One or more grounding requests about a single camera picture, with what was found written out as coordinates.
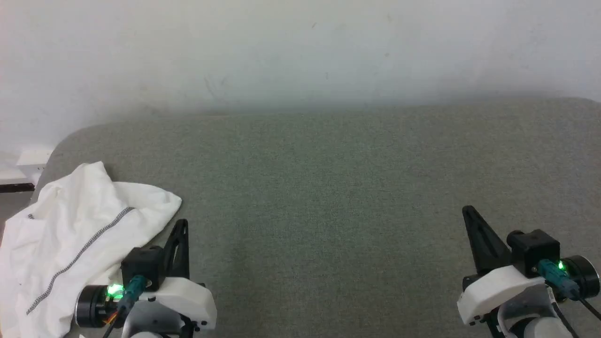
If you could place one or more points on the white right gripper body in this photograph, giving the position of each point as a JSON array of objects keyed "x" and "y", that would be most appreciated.
[{"x": 493, "y": 291}]

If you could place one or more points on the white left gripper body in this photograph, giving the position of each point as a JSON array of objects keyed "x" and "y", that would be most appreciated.
[{"x": 188, "y": 300}]

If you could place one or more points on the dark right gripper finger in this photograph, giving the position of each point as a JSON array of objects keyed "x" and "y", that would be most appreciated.
[{"x": 488, "y": 249}]

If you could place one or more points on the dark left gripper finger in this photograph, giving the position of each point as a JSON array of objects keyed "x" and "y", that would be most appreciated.
[{"x": 181, "y": 263}]

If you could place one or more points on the white shirt with grey stitching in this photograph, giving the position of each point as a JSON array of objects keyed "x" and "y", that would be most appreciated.
[{"x": 70, "y": 220}]

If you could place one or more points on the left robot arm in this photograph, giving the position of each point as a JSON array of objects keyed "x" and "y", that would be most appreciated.
[{"x": 91, "y": 307}]

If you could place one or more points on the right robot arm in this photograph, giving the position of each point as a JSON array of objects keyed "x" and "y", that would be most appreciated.
[{"x": 584, "y": 274}]

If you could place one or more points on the grey fabric sofa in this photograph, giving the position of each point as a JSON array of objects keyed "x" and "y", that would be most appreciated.
[{"x": 328, "y": 197}]

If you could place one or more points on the white baseboard with black strip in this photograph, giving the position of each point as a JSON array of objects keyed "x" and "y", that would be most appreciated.
[{"x": 19, "y": 171}]

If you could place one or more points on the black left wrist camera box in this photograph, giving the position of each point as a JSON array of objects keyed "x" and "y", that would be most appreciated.
[{"x": 143, "y": 265}]

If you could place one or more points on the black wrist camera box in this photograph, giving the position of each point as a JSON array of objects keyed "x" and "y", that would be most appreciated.
[
  {"x": 535, "y": 246},
  {"x": 143, "y": 265}
]

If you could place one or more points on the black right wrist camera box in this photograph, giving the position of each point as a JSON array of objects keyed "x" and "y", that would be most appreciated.
[{"x": 535, "y": 246}]

